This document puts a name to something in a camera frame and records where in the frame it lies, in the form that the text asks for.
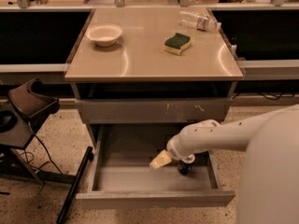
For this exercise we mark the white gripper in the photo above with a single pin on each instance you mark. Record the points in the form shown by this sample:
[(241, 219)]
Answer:
[(175, 149)]

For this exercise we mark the blue pepsi can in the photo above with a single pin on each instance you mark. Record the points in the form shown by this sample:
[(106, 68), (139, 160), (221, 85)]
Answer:
[(185, 165)]

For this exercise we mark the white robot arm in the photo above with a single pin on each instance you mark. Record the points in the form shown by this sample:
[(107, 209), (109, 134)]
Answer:
[(269, 184)]

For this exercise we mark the grey open middle drawer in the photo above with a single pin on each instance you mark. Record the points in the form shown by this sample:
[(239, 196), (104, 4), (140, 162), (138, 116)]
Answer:
[(121, 177)]

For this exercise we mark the grey drawer cabinet counter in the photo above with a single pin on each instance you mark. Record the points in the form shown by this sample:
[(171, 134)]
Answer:
[(138, 67)]

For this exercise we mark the grey closed top drawer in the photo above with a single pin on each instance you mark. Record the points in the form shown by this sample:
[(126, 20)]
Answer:
[(117, 111)]

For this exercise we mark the black floor bar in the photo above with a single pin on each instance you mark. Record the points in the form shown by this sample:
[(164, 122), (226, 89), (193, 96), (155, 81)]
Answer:
[(88, 156)]

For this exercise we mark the green yellow sponge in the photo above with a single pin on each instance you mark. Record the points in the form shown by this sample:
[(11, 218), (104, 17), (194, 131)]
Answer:
[(177, 43)]

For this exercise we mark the white bowl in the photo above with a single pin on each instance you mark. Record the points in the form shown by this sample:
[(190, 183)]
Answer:
[(104, 35)]

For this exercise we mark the clear plastic water bottle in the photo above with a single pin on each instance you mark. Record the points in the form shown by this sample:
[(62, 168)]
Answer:
[(198, 21)]

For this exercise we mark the brown curved seat stand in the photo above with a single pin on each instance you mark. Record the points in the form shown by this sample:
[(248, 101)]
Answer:
[(22, 115)]

